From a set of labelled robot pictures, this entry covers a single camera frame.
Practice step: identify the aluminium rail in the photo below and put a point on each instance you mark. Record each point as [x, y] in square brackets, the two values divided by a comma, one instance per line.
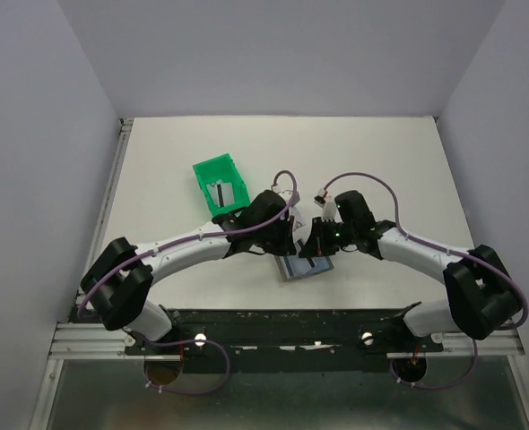
[92, 342]
[104, 231]

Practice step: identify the grey card holder wallet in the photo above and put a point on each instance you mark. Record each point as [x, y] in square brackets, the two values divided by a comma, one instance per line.
[293, 268]

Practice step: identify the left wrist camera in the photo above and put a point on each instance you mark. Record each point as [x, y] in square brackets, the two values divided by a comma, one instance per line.
[290, 196]

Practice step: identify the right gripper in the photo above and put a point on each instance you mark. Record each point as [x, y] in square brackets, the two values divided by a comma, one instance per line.
[316, 244]

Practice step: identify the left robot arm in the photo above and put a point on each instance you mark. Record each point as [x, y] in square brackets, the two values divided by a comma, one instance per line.
[118, 282]

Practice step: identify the silver diamond print card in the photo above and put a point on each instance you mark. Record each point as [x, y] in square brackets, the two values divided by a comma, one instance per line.
[297, 219]

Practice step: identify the aluminium left side rail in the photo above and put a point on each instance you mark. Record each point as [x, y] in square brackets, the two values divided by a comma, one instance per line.
[104, 231]

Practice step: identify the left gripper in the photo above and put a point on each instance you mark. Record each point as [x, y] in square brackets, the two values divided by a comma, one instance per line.
[287, 246]

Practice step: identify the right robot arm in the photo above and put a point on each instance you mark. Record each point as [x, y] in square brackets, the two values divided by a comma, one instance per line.
[480, 297]

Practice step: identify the aluminium front rail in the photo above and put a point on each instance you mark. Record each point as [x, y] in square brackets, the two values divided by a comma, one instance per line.
[92, 342]

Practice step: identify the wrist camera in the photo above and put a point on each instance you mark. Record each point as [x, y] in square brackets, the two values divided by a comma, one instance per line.
[327, 204]
[290, 196]

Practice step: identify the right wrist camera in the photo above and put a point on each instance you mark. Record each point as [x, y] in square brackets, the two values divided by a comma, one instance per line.
[327, 204]

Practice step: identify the cards in green bin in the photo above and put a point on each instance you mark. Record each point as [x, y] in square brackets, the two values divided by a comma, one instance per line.
[222, 193]

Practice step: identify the green plastic bin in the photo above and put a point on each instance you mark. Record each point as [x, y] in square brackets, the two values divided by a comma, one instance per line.
[224, 168]

